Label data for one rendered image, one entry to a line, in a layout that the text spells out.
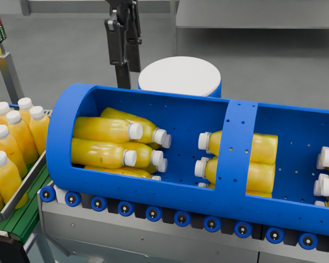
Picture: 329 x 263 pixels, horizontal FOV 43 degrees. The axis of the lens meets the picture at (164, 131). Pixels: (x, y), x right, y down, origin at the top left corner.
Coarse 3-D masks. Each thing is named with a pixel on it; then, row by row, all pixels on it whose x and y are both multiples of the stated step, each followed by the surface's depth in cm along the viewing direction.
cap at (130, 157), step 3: (129, 150) 102; (132, 150) 102; (126, 153) 101; (129, 153) 101; (132, 153) 101; (135, 153) 103; (126, 156) 101; (129, 156) 101; (132, 156) 101; (135, 156) 103; (126, 159) 101; (129, 159) 101; (132, 159) 101; (135, 159) 104; (126, 162) 101; (129, 162) 101; (132, 162) 101; (135, 162) 104; (129, 165) 102; (132, 165) 102
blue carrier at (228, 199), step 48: (96, 96) 117; (144, 96) 110; (192, 96) 100; (48, 144) 97; (192, 144) 117; (240, 144) 87; (288, 144) 110; (96, 192) 102; (144, 192) 96; (192, 192) 91; (240, 192) 88; (288, 192) 109
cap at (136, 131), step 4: (132, 124) 103; (136, 124) 103; (132, 128) 102; (136, 128) 102; (140, 128) 104; (132, 132) 102; (136, 132) 102; (140, 132) 104; (132, 136) 102; (136, 136) 102; (140, 136) 104
